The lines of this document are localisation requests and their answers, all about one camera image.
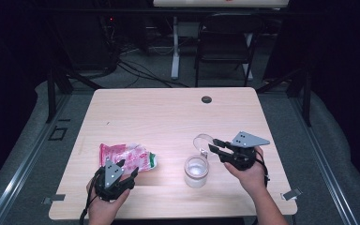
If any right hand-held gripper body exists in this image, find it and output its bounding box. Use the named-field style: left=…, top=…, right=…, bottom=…
left=219, top=130, right=271, bottom=172

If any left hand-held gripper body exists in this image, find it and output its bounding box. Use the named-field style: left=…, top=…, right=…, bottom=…
left=92, top=157, right=135, bottom=202

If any pink and white plastic bag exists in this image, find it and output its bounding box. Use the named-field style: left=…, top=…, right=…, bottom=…
left=98, top=142, right=158, bottom=173

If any clear hinged jar lid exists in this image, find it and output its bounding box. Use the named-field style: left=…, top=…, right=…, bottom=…
left=192, top=133, right=216, bottom=159

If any clear glass jar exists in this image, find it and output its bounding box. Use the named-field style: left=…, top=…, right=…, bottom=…
left=183, top=155, right=211, bottom=189

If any person's right hand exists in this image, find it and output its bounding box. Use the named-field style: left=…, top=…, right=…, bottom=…
left=223, top=146, right=268, bottom=197

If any person's left hand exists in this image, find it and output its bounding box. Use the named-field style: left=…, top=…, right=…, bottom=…
left=86, top=180, right=132, bottom=220

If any grey tape strip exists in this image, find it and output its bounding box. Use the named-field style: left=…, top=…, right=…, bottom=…
left=280, top=187, right=303, bottom=202
left=42, top=193, right=67, bottom=205

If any black metal stand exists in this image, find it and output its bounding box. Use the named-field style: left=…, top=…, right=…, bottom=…
left=44, top=15, right=105, bottom=124
left=256, top=62, right=313, bottom=128

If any white desk leg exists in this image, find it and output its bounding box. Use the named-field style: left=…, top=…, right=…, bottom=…
left=171, top=16, right=181, bottom=80
left=244, top=32, right=254, bottom=82

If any black folding chair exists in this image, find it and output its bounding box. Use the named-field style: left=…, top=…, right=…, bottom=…
left=194, top=12, right=265, bottom=88

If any dark device with red light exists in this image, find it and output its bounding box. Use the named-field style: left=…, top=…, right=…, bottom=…
left=101, top=13, right=120, bottom=36

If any right hand-held gripper black cable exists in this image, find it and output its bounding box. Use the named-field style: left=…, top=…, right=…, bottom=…
left=255, top=149, right=272, bottom=188

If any hand-held gripper black cable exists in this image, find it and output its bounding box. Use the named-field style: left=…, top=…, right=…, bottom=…
left=255, top=149, right=272, bottom=188
left=79, top=168, right=106, bottom=225

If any left hand-held gripper black cable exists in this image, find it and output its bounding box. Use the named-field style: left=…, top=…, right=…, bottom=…
left=79, top=168, right=106, bottom=225

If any metal floor rail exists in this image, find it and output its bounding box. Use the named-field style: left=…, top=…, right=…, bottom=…
left=0, top=93, right=72, bottom=225
left=289, top=93, right=359, bottom=225

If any bundle of black floor cables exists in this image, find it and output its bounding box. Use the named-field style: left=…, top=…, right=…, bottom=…
left=116, top=46, right=190, bottom=89

